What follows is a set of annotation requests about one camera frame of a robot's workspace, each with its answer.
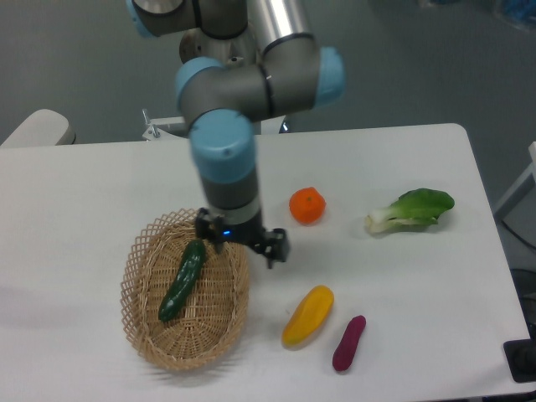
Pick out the woven wicker basket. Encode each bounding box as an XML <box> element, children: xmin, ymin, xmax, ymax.
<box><xmin>121</xmin><ymin>209</ymin><xmax>250</xmax><ymax>371</ymax></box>

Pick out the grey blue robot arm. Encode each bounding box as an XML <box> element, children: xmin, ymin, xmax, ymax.
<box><xmin>126</xmin><ymin>1</ymin><xmax>346</xmax><ymax>263</ymax></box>

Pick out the white furniture frame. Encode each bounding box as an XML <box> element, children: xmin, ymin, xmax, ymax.
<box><xmin>492</xmin><ymin>142</ymin><xmax>535</xmax><ymax>221</ymax></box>

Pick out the green bok choy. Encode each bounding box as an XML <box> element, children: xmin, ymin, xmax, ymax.
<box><xmin>364</xmin><ymin>188</ymin><xmax>455</xmax><ymax>235</ymax></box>

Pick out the white chair armrest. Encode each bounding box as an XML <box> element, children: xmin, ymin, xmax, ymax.
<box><xmin>1</xmin><ymin>109</ymin><xmax>76</xmax><ymax>149</ymax></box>

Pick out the black device at table edge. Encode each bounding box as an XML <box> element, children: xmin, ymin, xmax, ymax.
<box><xmin>503</xmin><ymin>339</ymin><xmax>535</xmax><ymax>384</ymax></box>

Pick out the purple sweet potato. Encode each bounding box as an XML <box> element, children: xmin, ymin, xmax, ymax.
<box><xmin>332</xmin><ymin>315</ymin><xmax>367</xmax><ymax>373</ymax></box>

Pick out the yellow mango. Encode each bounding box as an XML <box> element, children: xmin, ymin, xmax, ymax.
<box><xmin>281</xmin><ymin>285</ymin><xmax>334</xmax><ymax>348</ymax></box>

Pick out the orange tangerine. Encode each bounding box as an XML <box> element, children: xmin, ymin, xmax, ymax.
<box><xmin>288</xmin><ymin>187</ymin><xmax>327</xmax><ymax>225</ymax></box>

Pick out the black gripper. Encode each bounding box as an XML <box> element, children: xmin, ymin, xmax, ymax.
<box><xmin>194</xmin><ymin>208</ymin><xmax>290</xmax><ymax>269</ymax></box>

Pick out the dark green cucumber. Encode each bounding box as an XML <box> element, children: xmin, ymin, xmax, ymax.
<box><xmin>158</xmin><ymin>239</ymin><xmax>206</xmax><ymax>322</ymax></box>

